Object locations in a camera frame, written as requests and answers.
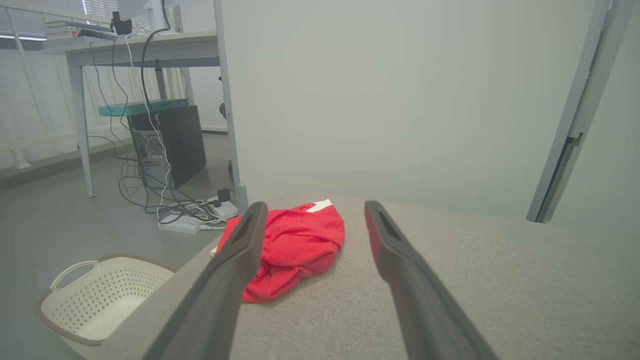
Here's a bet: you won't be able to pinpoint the stack of books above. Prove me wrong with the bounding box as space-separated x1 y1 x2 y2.
43 20 119 41

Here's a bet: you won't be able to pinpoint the small black desk device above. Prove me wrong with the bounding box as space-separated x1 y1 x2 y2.
110 10 134 36

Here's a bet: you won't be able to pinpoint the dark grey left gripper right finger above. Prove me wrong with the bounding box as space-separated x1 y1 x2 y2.
364 200 499 360

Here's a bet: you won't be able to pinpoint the grey partition end post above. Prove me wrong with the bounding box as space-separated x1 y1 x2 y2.
213 0 250 216

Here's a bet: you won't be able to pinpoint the white cable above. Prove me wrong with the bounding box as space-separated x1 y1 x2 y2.
123 32 174 222

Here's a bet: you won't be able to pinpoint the red shorts with white stripe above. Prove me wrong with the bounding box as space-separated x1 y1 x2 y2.
209 198 346 304

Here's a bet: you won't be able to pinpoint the grey office desk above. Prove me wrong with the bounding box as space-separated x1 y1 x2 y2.
39 30 221 199

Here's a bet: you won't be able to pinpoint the teal flat board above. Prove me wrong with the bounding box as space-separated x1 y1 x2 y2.
98 98 190 118

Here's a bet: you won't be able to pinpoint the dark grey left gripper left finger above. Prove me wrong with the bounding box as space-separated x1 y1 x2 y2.
142 201 269 360

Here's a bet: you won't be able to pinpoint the thick black cable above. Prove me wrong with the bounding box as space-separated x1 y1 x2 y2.
139 0 174 111

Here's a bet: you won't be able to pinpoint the cream perforated laundry basket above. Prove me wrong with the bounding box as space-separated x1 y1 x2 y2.
34 254 177 347

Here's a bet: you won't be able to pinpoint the white power strip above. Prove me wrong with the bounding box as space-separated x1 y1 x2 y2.
157 219 202 235
204 197 239 221

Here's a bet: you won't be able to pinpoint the grey partition joint post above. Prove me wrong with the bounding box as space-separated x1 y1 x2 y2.
525 0 637 224

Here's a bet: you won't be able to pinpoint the black computer tower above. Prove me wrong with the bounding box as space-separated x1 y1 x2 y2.
127 104 208 190

